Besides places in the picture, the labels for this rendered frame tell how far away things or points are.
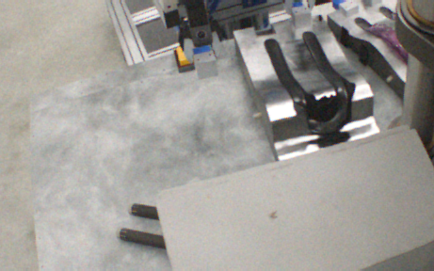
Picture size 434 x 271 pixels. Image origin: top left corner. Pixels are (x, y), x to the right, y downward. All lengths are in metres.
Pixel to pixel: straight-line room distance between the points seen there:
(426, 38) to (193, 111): 1.01
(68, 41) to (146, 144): 1.77
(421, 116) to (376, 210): 0.25
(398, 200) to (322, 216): 0.09
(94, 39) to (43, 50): 0.31
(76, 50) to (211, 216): 2.62
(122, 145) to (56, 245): 0.34
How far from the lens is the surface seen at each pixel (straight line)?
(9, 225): 2.61
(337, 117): 1.47
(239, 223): 0.61
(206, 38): 1.37
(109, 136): 1.61
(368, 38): 1.67
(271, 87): 1.51
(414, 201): 0.63
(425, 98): 0.81
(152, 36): 2.78
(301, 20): 1.66
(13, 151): 2.86
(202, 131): 1.56
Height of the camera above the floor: 1.99
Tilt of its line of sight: 50 degrees down
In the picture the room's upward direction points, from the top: 11 degrees counter-clockwise
